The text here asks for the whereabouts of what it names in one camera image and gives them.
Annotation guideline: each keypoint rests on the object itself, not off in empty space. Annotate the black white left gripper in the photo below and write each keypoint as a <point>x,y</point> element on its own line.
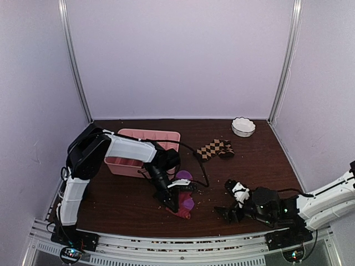
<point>171,194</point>

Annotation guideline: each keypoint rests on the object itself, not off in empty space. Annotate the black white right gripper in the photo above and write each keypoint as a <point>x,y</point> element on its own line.
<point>227,214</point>

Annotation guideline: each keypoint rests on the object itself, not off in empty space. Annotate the magenta purple sock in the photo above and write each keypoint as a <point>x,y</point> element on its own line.
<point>186,202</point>

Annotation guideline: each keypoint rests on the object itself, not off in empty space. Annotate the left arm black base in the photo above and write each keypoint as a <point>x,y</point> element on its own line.
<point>70,236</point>

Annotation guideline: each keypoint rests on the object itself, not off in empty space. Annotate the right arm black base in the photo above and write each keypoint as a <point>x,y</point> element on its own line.
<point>287,238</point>

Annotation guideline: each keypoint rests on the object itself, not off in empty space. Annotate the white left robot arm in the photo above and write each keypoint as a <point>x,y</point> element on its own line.
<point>94,146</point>

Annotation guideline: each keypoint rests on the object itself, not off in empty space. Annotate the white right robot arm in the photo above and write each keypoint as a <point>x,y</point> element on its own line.
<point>308,211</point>

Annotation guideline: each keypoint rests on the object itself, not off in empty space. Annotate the pink divided plastic tray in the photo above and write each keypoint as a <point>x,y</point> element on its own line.
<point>126,157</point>

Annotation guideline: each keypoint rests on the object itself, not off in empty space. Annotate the brown checkered sock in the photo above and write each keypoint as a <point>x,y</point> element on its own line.
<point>218,147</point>

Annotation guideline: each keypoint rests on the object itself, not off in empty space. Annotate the white scalloped bowl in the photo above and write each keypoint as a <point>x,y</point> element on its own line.
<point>243,127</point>

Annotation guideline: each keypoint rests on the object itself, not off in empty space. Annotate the aluminium front frame rail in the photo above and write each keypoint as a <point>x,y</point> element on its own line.
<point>242,249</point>

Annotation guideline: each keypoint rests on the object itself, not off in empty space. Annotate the aluminium right corner post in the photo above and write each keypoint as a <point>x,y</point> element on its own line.
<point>286,66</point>

